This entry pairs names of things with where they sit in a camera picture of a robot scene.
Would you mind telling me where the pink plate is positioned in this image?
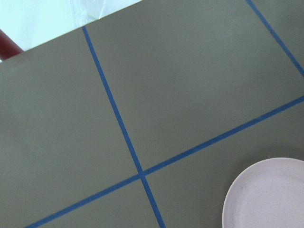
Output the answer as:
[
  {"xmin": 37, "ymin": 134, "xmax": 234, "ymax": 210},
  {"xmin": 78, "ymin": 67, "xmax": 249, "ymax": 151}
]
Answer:
[{"xmin": 222, "ymin": 158, "xmax": 304, "ymax": 228}]

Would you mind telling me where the red cylinder bottle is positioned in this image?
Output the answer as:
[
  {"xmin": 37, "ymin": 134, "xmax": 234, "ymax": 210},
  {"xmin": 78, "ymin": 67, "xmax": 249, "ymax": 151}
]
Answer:
[{"xmin": 0, "ymin": 30, "xmax": 24, "ymax": 61}]

